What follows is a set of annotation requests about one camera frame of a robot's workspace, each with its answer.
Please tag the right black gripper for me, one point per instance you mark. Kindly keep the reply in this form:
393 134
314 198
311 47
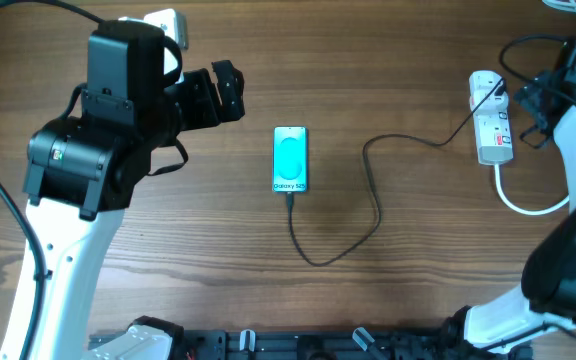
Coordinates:
527 94

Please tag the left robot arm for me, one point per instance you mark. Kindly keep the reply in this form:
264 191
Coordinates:
82 172

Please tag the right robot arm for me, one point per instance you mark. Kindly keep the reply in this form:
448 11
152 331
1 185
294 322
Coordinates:
545 299

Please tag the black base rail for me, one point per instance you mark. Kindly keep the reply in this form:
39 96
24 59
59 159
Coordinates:
221 345

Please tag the white power strip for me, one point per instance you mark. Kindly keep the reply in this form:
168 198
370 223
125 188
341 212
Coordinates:
492 131

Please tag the teal Galaxy smartphone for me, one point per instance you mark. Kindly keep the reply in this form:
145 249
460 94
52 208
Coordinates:
290 159

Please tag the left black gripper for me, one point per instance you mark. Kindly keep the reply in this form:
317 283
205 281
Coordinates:
200 86

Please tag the white charger plug adapter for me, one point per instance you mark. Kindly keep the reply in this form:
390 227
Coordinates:
485 101

